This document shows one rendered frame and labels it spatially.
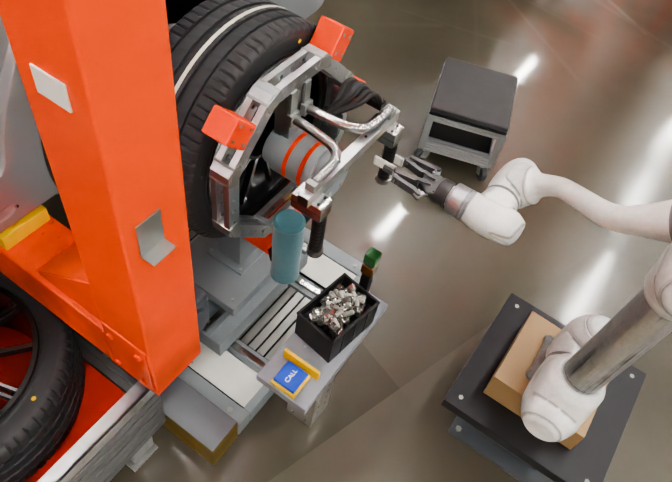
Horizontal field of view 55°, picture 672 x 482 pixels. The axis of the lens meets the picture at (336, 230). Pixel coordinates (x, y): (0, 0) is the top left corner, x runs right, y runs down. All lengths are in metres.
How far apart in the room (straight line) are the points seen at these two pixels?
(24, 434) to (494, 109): 2.16
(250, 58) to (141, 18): 0.63
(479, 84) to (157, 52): 2.18
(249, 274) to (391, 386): 0.65
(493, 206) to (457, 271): 0.99
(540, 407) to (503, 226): 0.47
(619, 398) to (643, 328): 0.80
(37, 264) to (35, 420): 0.39
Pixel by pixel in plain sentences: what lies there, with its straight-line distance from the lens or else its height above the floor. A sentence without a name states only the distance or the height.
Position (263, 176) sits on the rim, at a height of 0.62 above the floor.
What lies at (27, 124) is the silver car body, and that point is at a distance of 1.67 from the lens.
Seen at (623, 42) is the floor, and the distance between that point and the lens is 4.38.
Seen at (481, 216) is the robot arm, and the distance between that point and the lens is 1.72.
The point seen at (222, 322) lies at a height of 0.17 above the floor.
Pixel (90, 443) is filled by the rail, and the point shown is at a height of 0.39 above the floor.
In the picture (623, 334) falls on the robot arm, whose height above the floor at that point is 0.95.
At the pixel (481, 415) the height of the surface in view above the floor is 0.30.
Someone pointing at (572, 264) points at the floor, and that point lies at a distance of 2.92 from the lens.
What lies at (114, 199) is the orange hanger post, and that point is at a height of 1.28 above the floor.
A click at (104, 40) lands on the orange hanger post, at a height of 1.57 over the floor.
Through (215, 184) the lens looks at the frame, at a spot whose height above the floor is 0.92.
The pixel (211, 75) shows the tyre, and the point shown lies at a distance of 1.56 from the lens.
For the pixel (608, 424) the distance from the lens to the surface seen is 2.22.
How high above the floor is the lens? 2.10
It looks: 51 degrees down
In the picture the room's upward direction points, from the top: 11 degrees clockwise
